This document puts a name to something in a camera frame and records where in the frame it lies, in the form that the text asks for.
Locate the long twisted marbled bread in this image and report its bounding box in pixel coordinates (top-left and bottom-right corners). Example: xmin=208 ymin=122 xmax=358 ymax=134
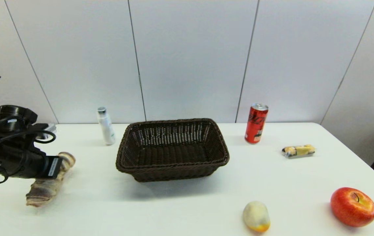
xmin=26 ymin=152 xmax=76 ymax=207

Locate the white bottle with silver cap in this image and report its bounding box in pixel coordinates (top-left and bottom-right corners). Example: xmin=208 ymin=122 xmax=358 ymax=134
xmin=97 ymin=107 xmax=116 ymax=146

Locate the dark brown wicker basket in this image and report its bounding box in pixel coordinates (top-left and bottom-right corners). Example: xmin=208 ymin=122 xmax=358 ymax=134
xmin=116 ymin=118 xmax=230 ymax=182

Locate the red soda can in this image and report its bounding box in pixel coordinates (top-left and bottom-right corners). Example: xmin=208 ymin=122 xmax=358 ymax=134
xmin=244 ymin=103 xmax=269 ymax=144

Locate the yellow-green mango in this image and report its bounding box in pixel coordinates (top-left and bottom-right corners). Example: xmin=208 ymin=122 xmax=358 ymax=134
xmin=242 ymin=201 xmax=271 ymax=233

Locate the yellow wrapped snack packet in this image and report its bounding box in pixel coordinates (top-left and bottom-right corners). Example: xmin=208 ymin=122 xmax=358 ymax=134
xmin=281 ymin=144 xmax=316 ymax=159

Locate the red apple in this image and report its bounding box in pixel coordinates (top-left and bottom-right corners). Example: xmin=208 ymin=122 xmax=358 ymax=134
xmin=330 ymin=187 xmax=374 ymax=227

